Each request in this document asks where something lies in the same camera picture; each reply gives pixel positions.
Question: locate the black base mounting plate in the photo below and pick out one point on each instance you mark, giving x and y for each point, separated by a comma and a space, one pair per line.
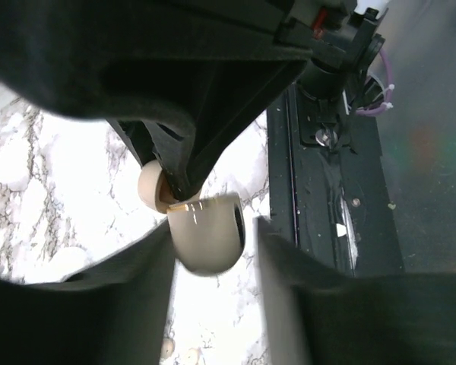
332, 206

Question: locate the beige earbud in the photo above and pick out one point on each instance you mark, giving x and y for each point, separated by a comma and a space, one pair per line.
168, 347
192, 356

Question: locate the beige earbud charging case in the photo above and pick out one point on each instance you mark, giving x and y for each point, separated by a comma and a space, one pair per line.
208, 233

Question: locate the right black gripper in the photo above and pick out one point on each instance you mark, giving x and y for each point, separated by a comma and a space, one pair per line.
178, 80

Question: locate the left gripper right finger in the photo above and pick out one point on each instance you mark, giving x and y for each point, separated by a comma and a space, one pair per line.
316, 315

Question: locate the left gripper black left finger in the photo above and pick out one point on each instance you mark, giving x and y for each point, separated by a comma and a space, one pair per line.
113, 312

